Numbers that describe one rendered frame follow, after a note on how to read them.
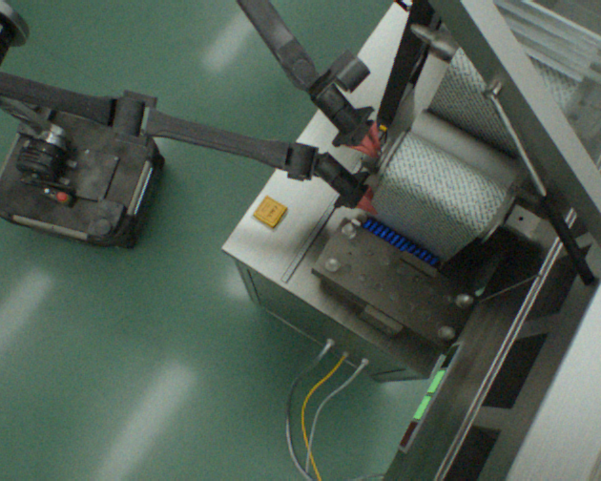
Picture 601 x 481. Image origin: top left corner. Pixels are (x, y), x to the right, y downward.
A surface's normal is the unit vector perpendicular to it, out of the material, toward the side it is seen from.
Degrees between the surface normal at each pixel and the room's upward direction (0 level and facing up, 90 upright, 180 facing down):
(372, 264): 0
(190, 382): 0
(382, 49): 0
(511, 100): 90
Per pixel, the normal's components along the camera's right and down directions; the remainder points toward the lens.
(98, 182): 0.02, -0.28
